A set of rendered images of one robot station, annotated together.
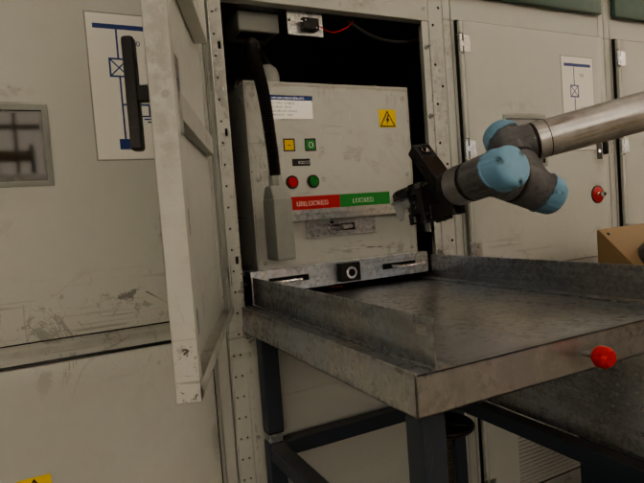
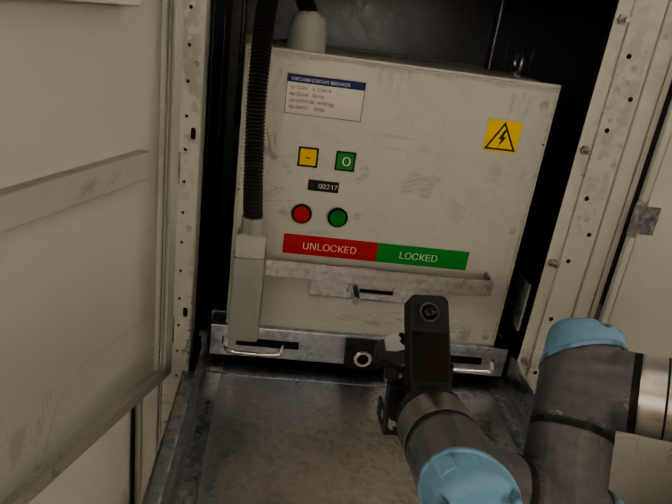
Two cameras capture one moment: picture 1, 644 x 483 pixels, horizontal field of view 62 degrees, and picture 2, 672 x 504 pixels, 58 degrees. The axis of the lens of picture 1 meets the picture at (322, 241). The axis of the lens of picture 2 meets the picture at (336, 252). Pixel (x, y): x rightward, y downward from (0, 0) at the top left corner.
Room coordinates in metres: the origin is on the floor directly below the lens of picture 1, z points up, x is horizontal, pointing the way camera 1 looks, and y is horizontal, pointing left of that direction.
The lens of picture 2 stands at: (0.51, -0.33, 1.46)
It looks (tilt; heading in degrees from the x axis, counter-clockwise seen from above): 22 degrees down; 20
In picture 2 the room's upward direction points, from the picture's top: 8 degrees clockwise
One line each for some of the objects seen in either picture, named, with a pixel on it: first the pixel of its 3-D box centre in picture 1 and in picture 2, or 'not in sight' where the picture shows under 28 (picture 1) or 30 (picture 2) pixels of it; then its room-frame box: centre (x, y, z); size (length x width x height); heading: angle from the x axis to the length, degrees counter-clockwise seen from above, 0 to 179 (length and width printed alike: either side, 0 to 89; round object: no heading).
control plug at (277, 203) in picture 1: (278, 222); (248, 281); (1.28, 0.10, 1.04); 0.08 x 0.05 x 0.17; 27
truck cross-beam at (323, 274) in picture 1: (342, 270); (359, 344); (1.45, -0.05, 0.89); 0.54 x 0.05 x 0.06; 117
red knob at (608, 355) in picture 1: (597, 356); not in sight; (0.78, -0.39, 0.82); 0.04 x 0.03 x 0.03; 27
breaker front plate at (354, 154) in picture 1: (338, 176); (382, 217); (1.44, -0.06, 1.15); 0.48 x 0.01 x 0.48; 117
